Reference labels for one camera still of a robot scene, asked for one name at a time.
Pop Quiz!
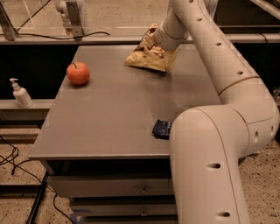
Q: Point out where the far left metal post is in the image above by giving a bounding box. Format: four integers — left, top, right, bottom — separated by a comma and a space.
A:
0, 2, 18, 41

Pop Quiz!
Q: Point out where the brown chip bag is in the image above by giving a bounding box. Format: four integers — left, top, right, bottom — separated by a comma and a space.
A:
124, 23, 178, 73

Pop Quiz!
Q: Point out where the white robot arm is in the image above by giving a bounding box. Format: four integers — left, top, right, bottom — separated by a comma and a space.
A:
155, 0, 279, 224

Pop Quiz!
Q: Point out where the white pump bottle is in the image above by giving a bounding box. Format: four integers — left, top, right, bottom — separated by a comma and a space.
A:
10, 78, 32, 109

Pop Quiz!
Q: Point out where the grey drawer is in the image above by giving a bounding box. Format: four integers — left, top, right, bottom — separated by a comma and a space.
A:
47, 175, 174, 198
70, 201, 177, 217

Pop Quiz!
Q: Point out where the blue rxbar wrapper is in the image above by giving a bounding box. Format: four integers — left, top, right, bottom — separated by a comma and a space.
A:
152, 120, 172, 140

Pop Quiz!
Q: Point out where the black cable on ledge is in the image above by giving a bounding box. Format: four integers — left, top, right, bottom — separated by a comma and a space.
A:
17, 31, 111, 41

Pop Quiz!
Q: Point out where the black floor cable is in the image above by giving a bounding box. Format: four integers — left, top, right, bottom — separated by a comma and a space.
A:
0, 134, 77, 224

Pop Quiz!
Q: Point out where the lower grey drawer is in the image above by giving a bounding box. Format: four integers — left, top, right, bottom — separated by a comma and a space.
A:
70, 201, 177, 217

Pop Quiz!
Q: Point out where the upper grey drawer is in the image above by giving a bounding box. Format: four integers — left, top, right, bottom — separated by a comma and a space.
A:
47, 175, 174, 198

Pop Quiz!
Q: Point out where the grey drawer cabinet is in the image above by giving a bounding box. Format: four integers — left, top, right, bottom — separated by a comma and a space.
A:
30, 44, 219, 224

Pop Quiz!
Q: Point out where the left metal bracket post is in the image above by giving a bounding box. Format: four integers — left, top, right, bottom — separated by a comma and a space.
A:
54, 0, 84, 40

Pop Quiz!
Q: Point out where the red apple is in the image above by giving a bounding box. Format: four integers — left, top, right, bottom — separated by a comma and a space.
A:
66, 62, 90, 86

